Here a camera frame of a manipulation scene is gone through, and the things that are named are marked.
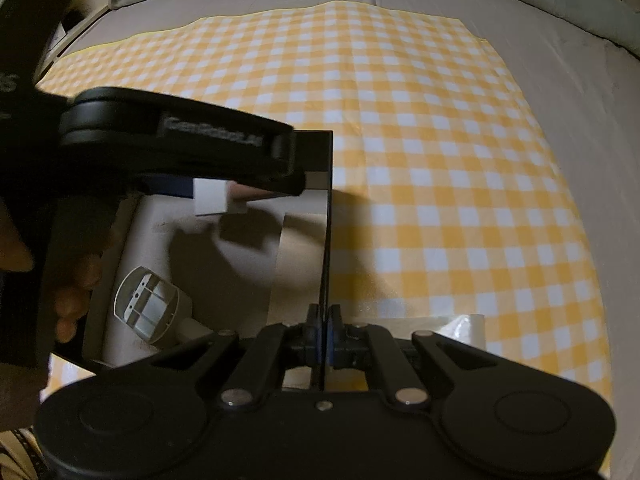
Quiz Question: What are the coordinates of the black storage box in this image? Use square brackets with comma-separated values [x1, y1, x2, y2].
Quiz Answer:
[80, 131, 333, 372]

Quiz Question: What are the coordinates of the yellow white checkered cloth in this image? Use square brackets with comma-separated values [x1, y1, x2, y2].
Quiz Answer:
[35, 2, 615, 479]

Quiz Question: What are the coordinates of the grey bed sheet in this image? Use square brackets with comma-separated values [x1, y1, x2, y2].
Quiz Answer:
[49, 0, 640, 480]

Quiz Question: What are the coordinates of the person's hand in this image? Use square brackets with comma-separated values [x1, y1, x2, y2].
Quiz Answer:
[1, 206, 105, 344]

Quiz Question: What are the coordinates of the white round plastic holder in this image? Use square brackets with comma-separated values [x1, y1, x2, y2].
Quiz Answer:
[113, 266, 192, 348]

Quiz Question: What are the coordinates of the light wooden block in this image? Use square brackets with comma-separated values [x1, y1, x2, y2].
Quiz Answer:
[267, 212, 326, 360]

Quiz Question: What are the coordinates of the pink lip gloss tube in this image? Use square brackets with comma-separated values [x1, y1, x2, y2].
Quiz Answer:
[193, 179, 277, 217]

